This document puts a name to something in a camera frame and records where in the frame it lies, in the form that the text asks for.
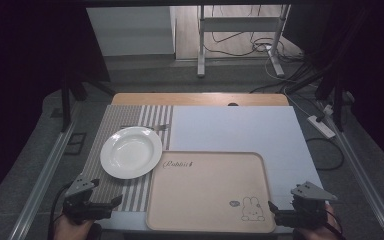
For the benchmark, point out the aluminium rail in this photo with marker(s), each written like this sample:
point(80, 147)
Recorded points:
point(363, 180)
point(43, 180)

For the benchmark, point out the wooden table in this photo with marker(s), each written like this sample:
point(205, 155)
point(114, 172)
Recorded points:
point(196, 99)

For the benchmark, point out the white metal stand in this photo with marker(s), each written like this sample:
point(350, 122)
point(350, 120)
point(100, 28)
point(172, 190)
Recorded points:
point(238, 24)

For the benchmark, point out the white cabinet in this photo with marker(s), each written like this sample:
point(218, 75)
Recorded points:
point(130, 31)

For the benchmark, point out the grey striped placemat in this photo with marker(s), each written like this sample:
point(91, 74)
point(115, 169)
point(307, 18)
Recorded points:
point(120, 115)

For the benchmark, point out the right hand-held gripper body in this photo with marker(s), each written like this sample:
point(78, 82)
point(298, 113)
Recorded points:
point(310, 208)

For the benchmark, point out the person's left hand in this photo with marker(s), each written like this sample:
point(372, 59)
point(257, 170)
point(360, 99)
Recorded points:
point(69, 230)

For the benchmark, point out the person's right hand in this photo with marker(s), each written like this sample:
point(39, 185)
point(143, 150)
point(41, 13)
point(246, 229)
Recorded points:
point(323, 231)

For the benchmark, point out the beige tray with rabbit print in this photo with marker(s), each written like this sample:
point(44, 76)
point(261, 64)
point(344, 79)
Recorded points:
point(210, 196)

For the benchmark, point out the white power strip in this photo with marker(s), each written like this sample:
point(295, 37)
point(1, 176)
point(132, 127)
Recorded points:
point(320, 126)

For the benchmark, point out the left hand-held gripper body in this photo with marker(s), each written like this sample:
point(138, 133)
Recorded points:
point(78, 200)

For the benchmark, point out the white round plate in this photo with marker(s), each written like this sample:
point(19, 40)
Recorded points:
point(131, 152)

